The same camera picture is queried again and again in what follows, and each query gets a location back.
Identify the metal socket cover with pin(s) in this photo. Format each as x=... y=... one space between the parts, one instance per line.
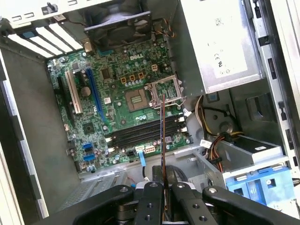
x=164 y=81

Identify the CPU socket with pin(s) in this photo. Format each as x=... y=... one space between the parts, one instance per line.
x=137 y=100

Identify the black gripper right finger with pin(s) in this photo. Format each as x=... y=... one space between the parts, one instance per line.
x=234 y=206

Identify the blue expansion slot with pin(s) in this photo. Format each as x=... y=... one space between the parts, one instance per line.
x=95 y=93

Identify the blue plastic drive carrier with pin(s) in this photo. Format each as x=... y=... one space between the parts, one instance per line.
x=257 y=187

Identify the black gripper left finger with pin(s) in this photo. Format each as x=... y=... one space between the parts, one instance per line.
x=150 y=206

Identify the white expansion slot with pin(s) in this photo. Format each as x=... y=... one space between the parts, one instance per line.
x=74 y=93

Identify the black case fan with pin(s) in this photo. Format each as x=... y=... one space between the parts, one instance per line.
x=117 y=30

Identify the RAM memory stick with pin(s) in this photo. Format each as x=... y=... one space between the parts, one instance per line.
x=163 y=140

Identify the black RAM slot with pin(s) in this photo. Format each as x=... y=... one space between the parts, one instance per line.
x=140 y=130
x=140 y=141
x=140 y=125
x=140 y=136

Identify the black open PC case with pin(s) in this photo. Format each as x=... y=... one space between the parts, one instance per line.
x=35 y=105

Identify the long black expansion slot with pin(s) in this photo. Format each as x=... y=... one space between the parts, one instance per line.
x=66 y=103

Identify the grey power supply unit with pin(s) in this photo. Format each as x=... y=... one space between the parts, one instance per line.
x=222 y=47

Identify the silver coin battery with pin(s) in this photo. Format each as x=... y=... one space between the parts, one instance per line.
x=86 y=92

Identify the green Dell motherboard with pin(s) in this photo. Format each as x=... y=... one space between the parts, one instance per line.
x=112 y=112

